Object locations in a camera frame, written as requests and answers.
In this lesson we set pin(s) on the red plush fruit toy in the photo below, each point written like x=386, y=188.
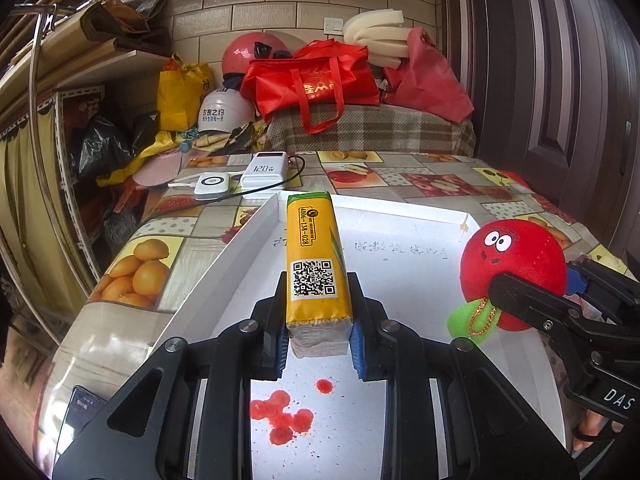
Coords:
x=520, y=255

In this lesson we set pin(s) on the black smartphone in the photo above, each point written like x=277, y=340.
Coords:
x=82, y=410

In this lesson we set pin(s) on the plaid cloth cover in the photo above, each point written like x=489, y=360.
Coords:
x=390, y=130

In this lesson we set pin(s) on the black plastic bag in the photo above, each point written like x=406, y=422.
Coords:
x=102, y=145

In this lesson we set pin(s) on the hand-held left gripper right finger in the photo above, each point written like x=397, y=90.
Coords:
x=357, y=355

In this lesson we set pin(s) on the yellow shopping bag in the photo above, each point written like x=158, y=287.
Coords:
x=177, y=95

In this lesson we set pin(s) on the pink hand fan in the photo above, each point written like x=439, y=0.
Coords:
x=155, y=170

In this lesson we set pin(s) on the large white power bank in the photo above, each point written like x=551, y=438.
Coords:
x=265, y=170

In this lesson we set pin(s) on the white shallow tray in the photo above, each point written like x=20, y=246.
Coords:
x=410, y=270

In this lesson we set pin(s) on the red tote bag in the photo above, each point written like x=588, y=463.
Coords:
x=310, y=80

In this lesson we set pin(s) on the metal tube rack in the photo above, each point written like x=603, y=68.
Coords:
x=34, y=60

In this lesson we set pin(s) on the white angle iron shelf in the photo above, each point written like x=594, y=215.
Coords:
x=62, y=125

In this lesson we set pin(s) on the white foam pads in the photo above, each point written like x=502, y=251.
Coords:
x=375, y=35

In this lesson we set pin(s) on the wooden boards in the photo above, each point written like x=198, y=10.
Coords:
x=75, y=60

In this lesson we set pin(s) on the white helmet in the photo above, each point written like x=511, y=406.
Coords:
x=222, y=110

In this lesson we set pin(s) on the white wall switch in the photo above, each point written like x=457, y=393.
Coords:
x=334, y=26

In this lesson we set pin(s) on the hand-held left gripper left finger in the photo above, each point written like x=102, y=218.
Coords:
x=276, y=352

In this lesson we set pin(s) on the yellow curtain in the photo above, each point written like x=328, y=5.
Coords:
x=30, y=200

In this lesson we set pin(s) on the red plastic bag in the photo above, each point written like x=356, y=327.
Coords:
x=430, y=80

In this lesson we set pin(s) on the dark panelled door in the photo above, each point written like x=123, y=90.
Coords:
x=565, y=85

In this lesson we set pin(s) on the pink helmet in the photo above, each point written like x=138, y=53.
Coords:
x=240, y=55

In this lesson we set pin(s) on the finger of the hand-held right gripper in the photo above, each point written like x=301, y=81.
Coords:
x=575, y=280
x=525, y=300

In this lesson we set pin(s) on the yellow cloth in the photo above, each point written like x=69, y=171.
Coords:
x=160, y=142

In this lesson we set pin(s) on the yellow tissue pack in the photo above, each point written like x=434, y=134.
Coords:
x=312, y=245

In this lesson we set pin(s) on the brown paper bags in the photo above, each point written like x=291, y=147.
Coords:
x=115, y=20

